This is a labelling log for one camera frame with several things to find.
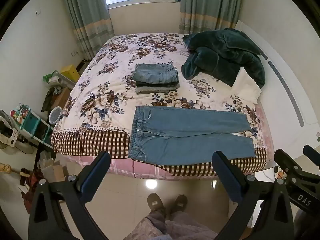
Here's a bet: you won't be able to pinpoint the person's right forearm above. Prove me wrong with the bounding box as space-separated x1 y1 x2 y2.
294 209 316 240

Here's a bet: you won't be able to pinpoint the brown paper bag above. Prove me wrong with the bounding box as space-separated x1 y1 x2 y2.
37 151 68 183

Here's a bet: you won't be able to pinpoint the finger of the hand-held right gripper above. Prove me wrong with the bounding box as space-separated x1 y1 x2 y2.
303 144 320 167
274 149 304 179

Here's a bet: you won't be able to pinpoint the wooden nightstand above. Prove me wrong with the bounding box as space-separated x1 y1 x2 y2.
51 87 72 110

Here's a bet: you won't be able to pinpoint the brown slipper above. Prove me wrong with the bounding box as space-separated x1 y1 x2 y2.
171 194 188 213
147 193 165 215

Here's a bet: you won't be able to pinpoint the folded grey pants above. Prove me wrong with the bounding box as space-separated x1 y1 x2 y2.
136 84 181 95

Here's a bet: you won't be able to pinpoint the red plaid cloth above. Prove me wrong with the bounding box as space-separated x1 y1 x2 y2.
20 167 45 200

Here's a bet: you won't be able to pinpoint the yellow box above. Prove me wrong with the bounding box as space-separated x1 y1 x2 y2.
61 64 80 83

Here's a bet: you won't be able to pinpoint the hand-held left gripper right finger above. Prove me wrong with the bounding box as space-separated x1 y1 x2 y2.
212 151 294 240

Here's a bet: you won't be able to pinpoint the white round bin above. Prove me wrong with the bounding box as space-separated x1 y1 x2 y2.
48 106 63 125

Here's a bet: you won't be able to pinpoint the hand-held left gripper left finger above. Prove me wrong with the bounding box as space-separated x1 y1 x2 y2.
28 151 111 240

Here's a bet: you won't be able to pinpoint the folded blue denim pants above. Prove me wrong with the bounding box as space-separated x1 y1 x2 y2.
132 63 179 84

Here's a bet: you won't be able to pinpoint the white headboard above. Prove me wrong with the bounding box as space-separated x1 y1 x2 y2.
235 20 320 160

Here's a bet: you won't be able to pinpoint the bed with floral sheet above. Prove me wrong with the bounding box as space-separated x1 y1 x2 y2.
51 32 274 178

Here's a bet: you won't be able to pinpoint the green plastic bag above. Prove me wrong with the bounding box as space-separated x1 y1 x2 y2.
42 70 61 84

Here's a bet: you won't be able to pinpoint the dark cloth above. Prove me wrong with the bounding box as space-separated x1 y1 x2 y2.
41 87 59 112

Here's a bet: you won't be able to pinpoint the green striped curtain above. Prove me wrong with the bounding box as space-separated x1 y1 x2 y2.
179 0 244 34
59 0 115 60

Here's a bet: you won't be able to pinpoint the dark green blanket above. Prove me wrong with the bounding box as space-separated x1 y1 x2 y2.
181 28 266 88

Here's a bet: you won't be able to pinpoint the teal toy shelf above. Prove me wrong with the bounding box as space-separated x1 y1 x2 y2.
18 104 54 148

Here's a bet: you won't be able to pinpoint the folded dark pants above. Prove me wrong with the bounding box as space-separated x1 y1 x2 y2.
135 79 180 87

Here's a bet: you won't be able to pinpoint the person's left leg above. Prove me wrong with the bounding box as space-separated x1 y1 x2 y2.
131 211 167 240

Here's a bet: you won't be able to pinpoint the white baby chair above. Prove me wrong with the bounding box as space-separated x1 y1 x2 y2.
0 109 33 155

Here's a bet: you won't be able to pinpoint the white pillow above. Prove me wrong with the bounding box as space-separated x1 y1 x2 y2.
231 67 262 105

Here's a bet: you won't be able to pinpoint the light blue denim pants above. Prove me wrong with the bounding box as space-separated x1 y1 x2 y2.
128 106 257 165

